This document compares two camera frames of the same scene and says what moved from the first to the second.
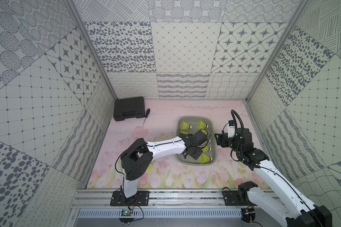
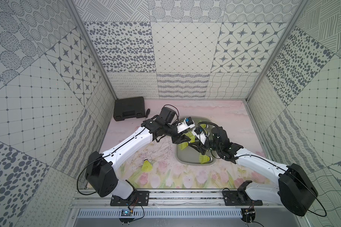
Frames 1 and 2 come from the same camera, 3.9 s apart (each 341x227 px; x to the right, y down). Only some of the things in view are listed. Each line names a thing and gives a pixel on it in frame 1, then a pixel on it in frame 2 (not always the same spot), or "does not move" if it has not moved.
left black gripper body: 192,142 -> 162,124
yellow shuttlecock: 204,159 does not move
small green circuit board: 126,213 does not move
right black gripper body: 230,143 -> 209,145
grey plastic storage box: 191,124 does not move
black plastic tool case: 129,108 does not move
